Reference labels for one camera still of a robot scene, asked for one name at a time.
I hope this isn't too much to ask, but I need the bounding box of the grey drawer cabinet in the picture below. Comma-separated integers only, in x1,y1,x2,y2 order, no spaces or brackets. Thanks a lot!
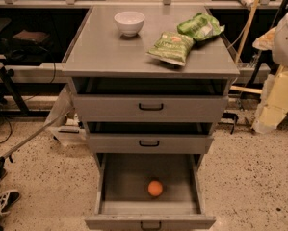
61,4,241,166

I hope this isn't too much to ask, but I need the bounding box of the top grey drawer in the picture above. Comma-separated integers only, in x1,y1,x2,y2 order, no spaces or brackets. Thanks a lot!
72,77,228,122

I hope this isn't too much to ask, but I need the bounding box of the black white sneaker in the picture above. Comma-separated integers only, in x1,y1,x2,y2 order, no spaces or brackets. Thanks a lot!
0,190,20,217

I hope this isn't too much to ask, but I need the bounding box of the middle grey drawer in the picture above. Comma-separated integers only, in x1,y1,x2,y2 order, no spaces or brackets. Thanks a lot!
87,122,213,154

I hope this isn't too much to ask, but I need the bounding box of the green chip bag front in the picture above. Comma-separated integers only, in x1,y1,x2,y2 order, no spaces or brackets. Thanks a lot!
147,32,195,66

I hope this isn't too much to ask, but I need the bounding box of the grey metal pole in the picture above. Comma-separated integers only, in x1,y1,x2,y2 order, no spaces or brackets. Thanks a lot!
0,108,73,165

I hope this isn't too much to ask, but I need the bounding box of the dark box on shelf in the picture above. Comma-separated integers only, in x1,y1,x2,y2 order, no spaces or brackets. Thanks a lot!
13,30,50,44

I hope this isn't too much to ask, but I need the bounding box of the green chip bag rear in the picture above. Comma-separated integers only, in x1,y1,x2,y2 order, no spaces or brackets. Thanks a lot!
177,13,225,41

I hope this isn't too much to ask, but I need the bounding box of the orange fruit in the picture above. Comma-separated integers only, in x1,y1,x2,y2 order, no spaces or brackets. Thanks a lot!
147,180,163,197

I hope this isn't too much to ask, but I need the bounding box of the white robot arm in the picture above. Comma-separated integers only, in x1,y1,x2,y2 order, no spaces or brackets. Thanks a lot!
252,13,288,134

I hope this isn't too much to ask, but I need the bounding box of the bottom grey drawer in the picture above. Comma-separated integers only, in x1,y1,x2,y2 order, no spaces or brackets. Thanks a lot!
85,154,216,231

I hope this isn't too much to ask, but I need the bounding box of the white ceramic bowl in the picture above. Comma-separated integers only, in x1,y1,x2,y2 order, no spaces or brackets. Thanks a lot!
114,12,145,37

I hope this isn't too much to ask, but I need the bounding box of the grey drawer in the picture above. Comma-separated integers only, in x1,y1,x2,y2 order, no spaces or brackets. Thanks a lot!
72,77,228,122
87,122,213,154
85,154,216,231

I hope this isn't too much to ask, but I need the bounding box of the green chip bag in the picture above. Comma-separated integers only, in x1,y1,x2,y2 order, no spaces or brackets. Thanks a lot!
147,32,195,66
177,13,225,41

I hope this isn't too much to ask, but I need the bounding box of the wooden easel frame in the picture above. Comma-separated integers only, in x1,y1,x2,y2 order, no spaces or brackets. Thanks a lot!
230,0,262,94

